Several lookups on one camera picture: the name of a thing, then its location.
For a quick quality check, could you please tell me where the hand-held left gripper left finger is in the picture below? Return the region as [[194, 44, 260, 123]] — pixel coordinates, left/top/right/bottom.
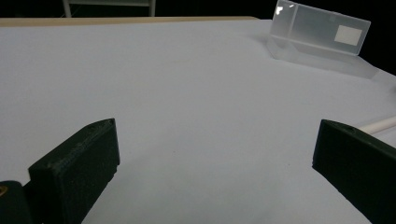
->
[[23, 118, 120, 224]]

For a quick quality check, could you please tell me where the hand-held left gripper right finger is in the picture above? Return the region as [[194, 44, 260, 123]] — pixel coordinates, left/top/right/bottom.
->
[[312, 119, 396, 224]]

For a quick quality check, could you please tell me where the white pen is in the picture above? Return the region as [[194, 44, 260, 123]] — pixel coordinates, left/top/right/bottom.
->
[[360, 116, 396, 135]]

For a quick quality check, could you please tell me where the translucent plastic pencil box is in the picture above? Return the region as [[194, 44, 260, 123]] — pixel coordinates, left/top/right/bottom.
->
[[266, 0, 379, 80]]

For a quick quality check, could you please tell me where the white metal frame stand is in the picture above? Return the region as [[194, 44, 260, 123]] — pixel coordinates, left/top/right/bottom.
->
[[61, 0, 157, 19]]

